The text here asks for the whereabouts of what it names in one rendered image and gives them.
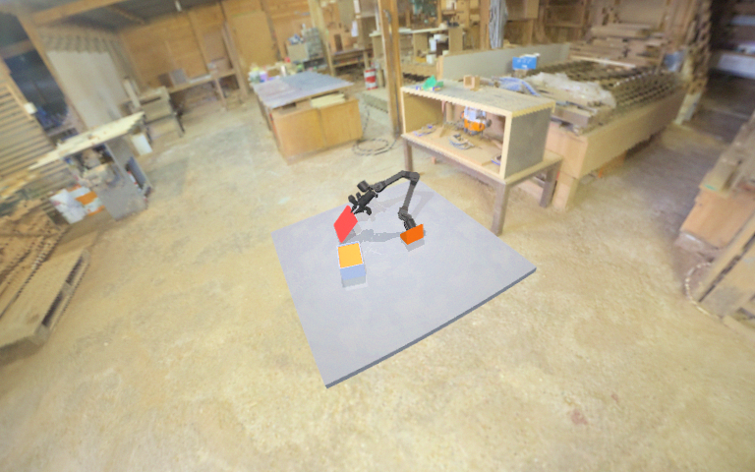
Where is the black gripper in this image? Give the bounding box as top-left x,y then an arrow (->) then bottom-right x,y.
348,195 -> 372,215

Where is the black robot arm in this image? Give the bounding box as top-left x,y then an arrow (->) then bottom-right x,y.
357,170 -> 420,230

